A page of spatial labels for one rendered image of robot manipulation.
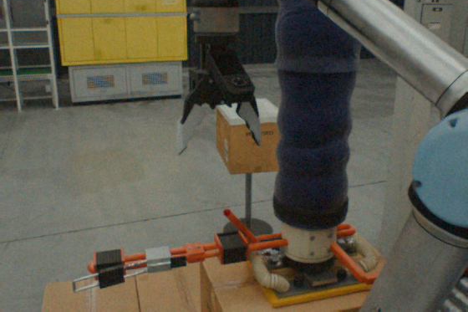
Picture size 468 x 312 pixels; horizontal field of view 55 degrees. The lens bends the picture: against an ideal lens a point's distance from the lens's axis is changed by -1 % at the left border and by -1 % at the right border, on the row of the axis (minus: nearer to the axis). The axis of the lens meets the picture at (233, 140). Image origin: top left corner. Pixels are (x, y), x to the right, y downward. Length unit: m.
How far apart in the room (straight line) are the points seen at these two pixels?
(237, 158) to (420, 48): 2.54
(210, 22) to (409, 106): 2.09
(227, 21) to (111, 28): 7.62
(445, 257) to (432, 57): 0.27
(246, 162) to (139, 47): 5.54
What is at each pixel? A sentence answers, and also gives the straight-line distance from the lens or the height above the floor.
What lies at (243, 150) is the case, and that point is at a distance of 3.14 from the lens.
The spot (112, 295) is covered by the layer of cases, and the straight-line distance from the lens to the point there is 2.17.
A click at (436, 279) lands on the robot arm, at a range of 0.62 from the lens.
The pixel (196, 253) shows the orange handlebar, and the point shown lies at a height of 1.09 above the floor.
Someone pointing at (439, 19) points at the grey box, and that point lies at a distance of 2.66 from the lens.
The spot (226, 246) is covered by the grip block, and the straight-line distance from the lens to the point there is 1.36.
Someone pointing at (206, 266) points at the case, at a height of 0.94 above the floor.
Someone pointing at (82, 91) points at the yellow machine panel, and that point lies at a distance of 8.48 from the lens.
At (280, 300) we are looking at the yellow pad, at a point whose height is 0.96.
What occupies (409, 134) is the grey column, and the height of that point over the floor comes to 1.06.
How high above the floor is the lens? 1.77
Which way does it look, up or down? 17 degrees down
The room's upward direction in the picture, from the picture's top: straight up
